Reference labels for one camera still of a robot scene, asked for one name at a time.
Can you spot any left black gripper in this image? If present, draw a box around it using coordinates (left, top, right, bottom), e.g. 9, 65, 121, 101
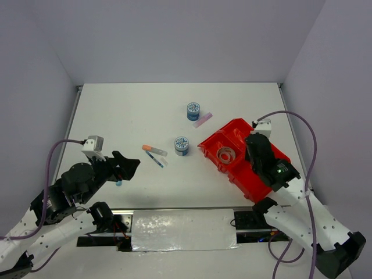
80, 150, 141, 203

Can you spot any blue pen refill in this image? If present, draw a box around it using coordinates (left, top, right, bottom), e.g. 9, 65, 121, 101
145, 151, 164, 168

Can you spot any large clear tape roll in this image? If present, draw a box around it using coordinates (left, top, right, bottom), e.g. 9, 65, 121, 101
217, 146, 236, 163

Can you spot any small clear tape roll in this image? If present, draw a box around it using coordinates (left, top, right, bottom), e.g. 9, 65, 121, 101
219, 152, 233, 164

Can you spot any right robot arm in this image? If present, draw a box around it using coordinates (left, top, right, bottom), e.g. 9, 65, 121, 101
245, 133, 366, 278

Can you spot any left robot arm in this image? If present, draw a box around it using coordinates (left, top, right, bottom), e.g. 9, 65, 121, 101
1, 151, 140, 278

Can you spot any orange capped lead case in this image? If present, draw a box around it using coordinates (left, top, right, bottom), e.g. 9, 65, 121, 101
142, 145, 167, 156

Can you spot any red plastic bin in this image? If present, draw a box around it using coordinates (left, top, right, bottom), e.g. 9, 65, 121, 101
198, 118, 273, 203

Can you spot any near blue tape stack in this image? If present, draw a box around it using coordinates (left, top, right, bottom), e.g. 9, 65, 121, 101
174, 136, 189, 156

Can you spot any blue tape stack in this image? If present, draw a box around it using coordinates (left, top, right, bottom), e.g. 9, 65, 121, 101
174, 136, 189, 156
187, 102, 201, 121

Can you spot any pink eraser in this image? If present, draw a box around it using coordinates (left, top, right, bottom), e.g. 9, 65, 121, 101
193, 112, 213, 128

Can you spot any far blue tape stack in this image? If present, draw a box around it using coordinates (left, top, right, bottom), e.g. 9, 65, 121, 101
187, 102, 201, 121

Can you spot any silver foil base cover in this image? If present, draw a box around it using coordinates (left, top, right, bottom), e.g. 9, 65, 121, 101
131, 209, 238, 252

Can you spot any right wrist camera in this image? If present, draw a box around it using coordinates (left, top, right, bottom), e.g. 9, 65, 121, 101
251, 119, 272, 138

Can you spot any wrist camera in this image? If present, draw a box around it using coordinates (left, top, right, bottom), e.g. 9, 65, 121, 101
81, 135, 105, 161
251, 119, 272, 138

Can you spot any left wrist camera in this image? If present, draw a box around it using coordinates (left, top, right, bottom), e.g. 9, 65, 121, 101
81, 135, 105, 161

